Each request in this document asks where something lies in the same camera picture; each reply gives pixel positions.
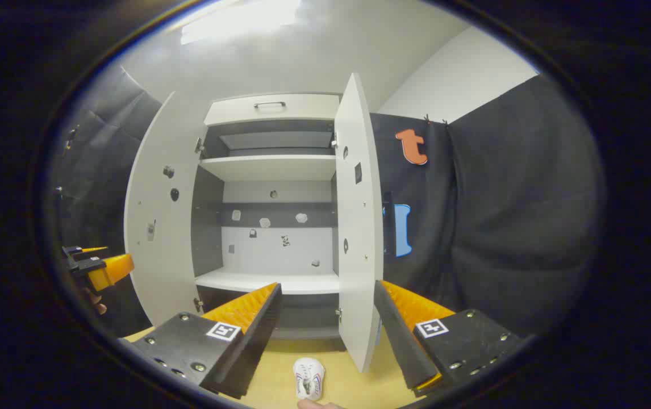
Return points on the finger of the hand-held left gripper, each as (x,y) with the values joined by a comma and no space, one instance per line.
(90,250)
(109,270)

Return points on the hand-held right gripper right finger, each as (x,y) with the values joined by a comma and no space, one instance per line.
(399,341)

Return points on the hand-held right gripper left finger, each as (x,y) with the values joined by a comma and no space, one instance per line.
(257,335)

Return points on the white cabinet door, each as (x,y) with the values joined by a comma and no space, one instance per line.
(357,227)
(161,255)

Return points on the white canvas shoe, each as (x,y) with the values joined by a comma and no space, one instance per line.
(308,375)

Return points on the white shoe cabinet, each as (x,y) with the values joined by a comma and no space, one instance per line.
(280,250)

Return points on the white cabinet shelf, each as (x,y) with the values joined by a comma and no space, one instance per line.
(303,282)
(268,167)

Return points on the black backdrop cloth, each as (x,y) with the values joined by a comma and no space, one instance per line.
(501,227)

